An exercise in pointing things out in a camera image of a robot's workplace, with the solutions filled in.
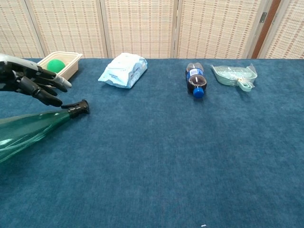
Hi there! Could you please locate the green foam ball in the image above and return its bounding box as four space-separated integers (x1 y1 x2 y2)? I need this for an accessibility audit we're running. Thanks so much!
47 59 66 73

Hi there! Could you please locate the blue table cloth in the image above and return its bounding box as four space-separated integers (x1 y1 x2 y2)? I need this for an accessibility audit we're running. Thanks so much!
0 57 304 228

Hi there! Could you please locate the light blue wet wipes pack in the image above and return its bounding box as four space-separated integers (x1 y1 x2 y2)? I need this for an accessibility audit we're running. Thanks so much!
97 52 148 89

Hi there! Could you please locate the brown wooden post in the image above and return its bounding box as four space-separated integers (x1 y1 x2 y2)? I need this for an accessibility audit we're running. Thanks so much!
251 0 282 59

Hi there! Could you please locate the green transparent spray bottle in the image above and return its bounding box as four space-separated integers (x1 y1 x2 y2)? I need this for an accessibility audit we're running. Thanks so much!
0 99 91 164

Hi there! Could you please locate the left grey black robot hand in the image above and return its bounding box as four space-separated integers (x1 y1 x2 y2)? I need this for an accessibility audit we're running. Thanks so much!
0 54 73 108

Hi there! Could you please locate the mint green dustpan in bag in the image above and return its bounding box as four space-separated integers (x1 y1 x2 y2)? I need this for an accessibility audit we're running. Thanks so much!
210 63 258 93

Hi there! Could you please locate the beige plastic food container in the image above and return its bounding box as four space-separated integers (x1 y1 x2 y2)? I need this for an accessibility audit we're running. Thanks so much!
37 51 84 82

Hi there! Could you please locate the woven folding screen panel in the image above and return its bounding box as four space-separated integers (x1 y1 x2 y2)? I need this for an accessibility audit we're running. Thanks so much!
0 0 45 58
260 0 304 59
99 0 179 59
25 0 112 59
176 0 270 59

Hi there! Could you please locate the cola bottle with blue cap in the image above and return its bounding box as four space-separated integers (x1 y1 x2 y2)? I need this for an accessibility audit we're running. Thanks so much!
185 62 208 99

